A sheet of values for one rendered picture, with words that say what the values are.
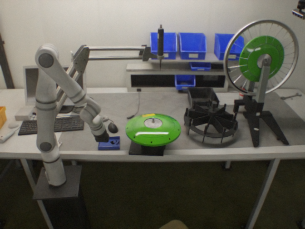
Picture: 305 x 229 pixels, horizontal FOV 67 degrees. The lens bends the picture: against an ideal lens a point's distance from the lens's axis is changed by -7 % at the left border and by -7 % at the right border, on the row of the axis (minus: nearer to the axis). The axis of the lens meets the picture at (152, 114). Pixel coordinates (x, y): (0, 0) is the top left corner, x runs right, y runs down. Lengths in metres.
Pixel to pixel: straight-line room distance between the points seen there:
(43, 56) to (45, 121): 0.30
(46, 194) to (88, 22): 1.37
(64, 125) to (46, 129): 0.57
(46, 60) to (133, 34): 1.20
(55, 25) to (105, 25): 0.42
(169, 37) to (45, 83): 1.25
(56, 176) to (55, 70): 0.59
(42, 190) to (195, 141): 0.93
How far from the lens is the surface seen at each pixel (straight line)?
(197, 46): 2.14
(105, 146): 1.51
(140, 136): 1.30
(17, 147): 1.69
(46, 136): 1.20
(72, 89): 1.08
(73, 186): 1.40
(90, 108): 1.14
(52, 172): 1.35
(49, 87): 1.11
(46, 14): 2.24
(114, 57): 1.42
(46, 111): 1.13
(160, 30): 1.51
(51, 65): 1.03
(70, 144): 1.58
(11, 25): 2.40
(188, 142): 1.53
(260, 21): 1.63
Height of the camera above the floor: 1.84
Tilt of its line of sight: 31 degrees down
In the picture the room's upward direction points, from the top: straight up
